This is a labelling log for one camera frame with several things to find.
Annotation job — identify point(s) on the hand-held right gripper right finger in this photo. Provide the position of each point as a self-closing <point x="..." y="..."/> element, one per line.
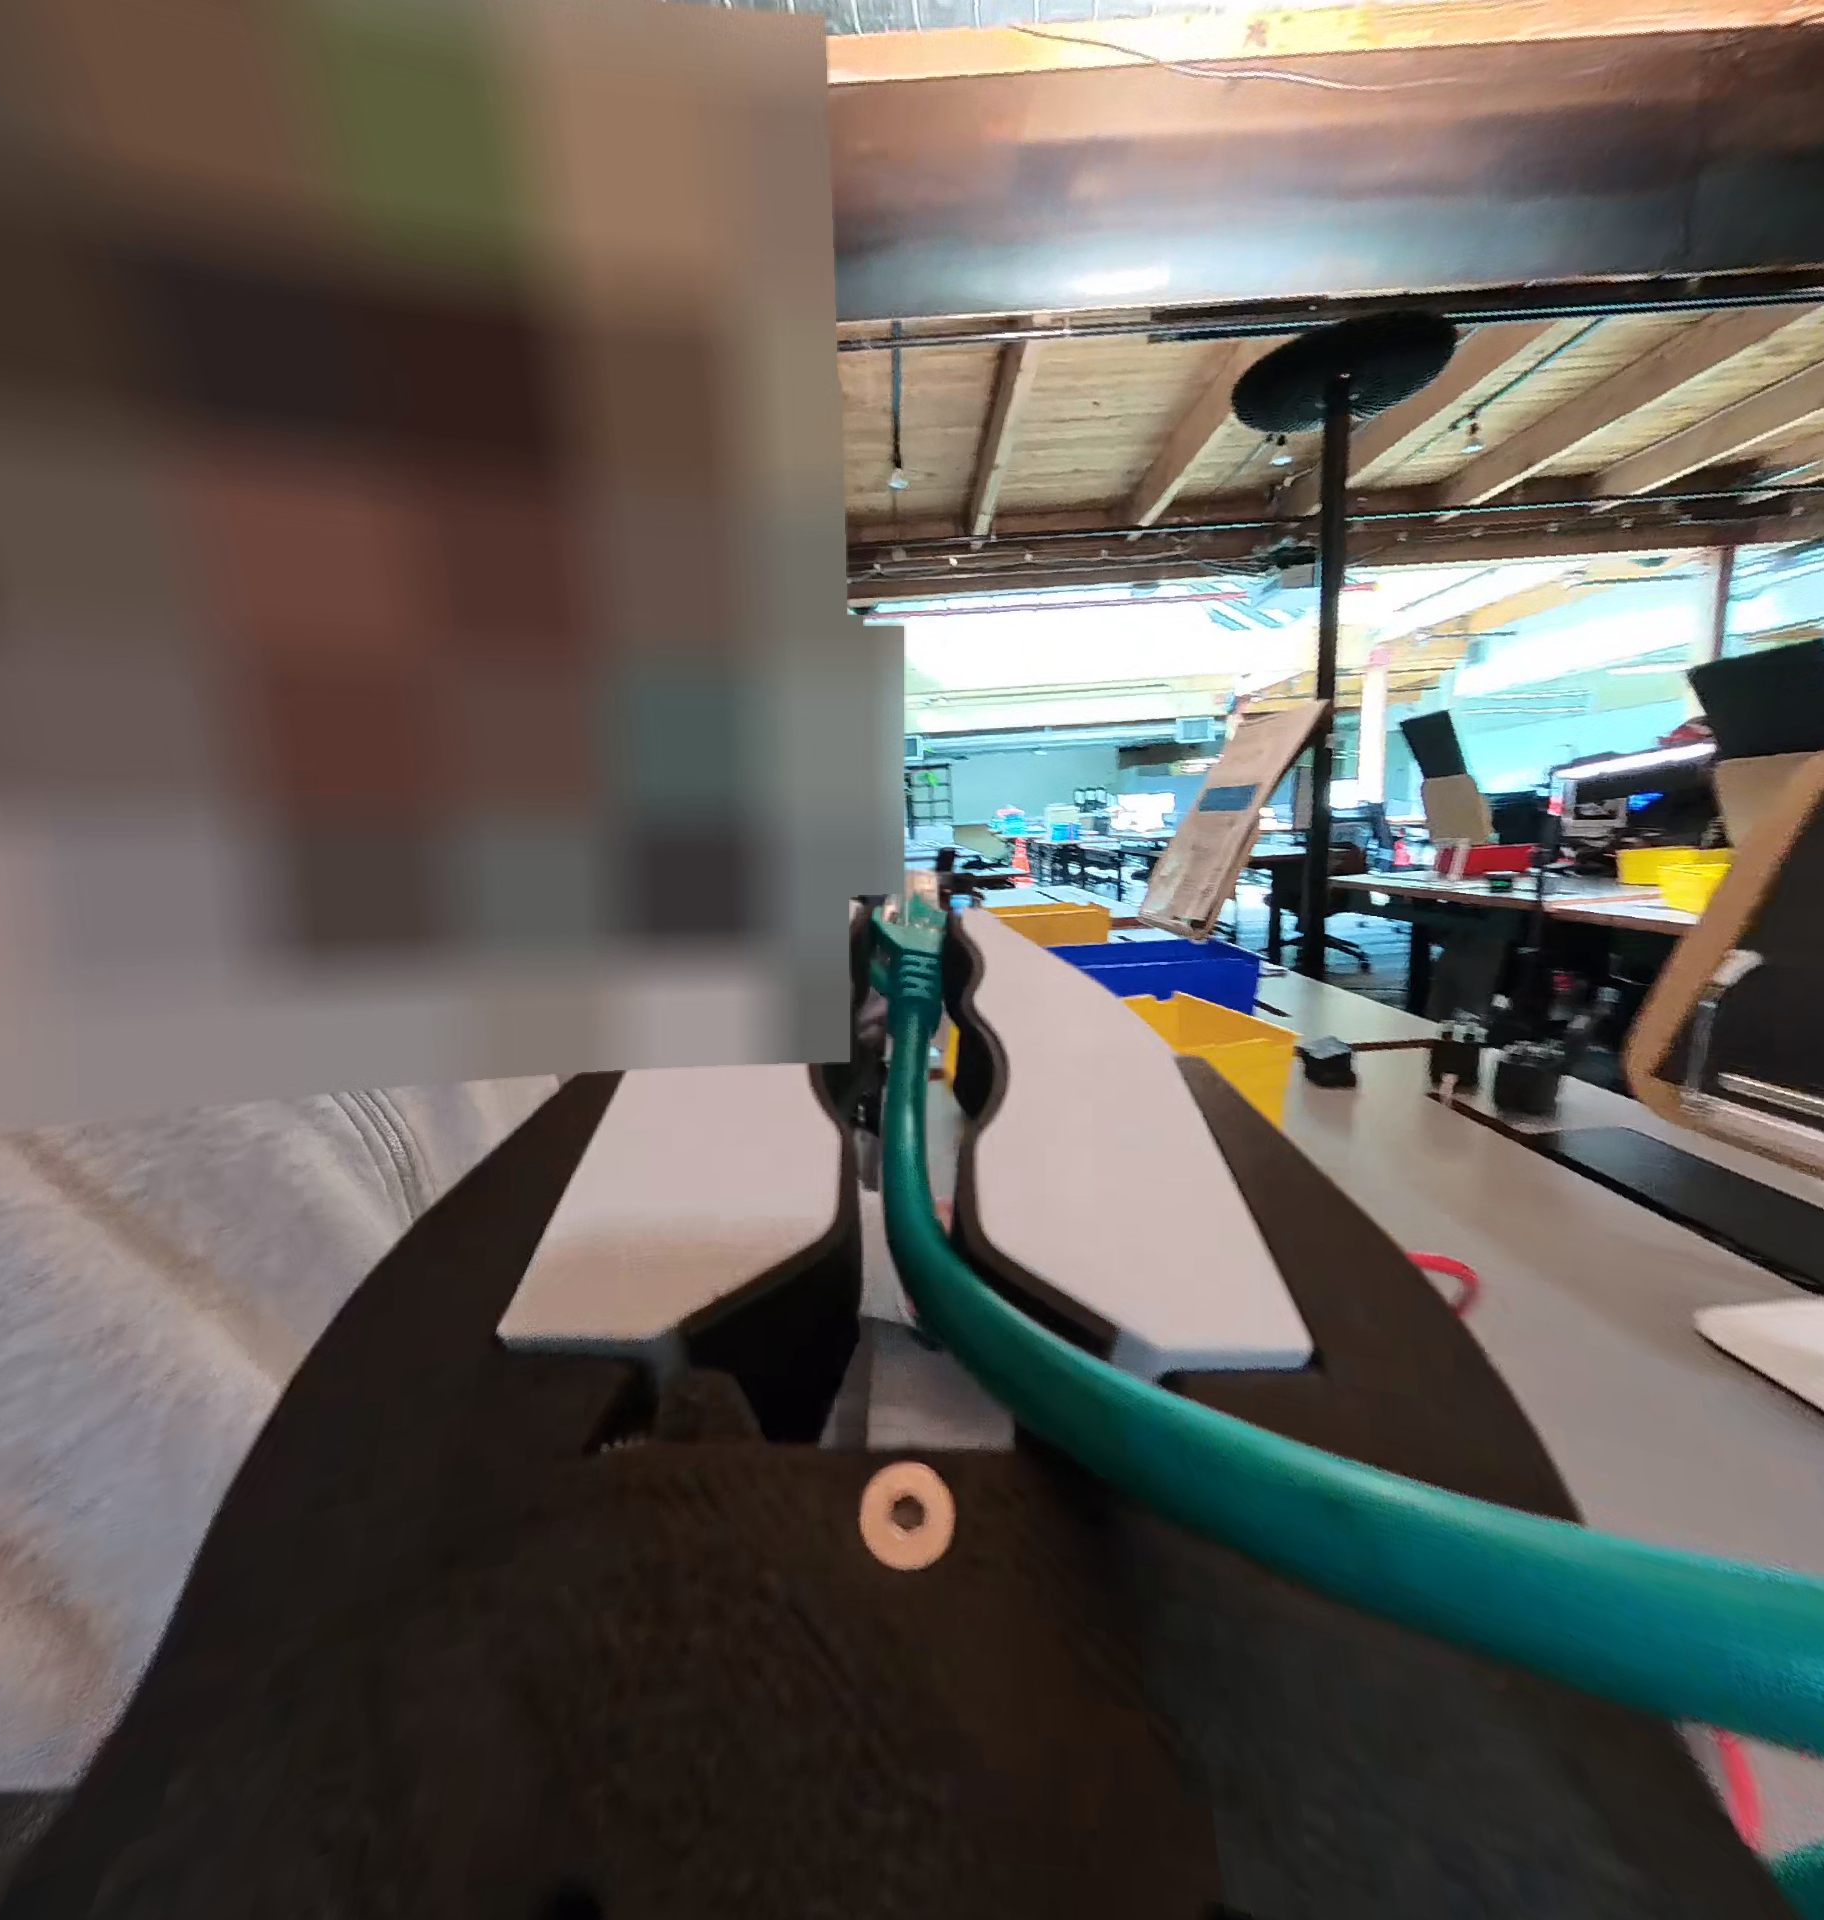
<point x="1137" y="1201"/>

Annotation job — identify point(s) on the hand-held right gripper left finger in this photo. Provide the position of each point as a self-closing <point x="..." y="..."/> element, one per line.
<point x="687" y="1201"/>

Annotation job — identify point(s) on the blue plastic bin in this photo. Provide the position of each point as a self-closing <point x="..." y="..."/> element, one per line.
<point x="1166" y="976"/>

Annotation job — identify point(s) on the small black box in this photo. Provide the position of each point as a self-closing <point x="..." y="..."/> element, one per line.
<point x="1326" y="1062"/>

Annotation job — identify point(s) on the cardboard sheet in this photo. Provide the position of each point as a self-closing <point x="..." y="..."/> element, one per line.
<point x="1235" y="825"/>

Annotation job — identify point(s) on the red plastic bin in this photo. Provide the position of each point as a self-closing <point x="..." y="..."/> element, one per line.
<point x="1485" y="859"/>

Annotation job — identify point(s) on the grey zip hoodie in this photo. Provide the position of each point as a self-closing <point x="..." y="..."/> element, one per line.
<point x="130" y="1351"/>

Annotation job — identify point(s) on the small yellow plastic bin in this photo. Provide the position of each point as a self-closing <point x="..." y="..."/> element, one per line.
<point x="1677" y="881"/>

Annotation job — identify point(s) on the black pole with round top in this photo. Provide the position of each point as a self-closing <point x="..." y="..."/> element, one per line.
<point x="1331" y="601"/>

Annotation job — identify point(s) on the black board book stand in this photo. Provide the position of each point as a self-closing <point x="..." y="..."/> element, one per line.
<point x="1796" y="976"/>

